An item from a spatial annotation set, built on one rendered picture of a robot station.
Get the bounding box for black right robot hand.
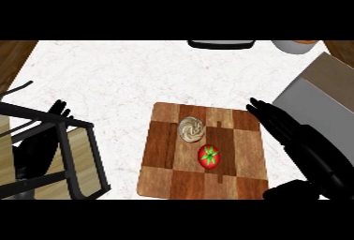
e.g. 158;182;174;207
245;97;354;201

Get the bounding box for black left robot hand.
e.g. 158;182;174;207
12;98;77;189

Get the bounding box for open cardboard box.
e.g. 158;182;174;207
272;51;354;164

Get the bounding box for red tomato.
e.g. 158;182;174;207
197;143;222;171

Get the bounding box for checkered wooden cutting board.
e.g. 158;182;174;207
136;101;270;201

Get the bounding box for beige round garlic bulb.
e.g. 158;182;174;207
177;115;207;144

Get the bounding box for grey round pot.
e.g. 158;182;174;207
270;39;322;55

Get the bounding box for black frame rack wooden shelves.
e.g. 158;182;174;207
0;80;113;201

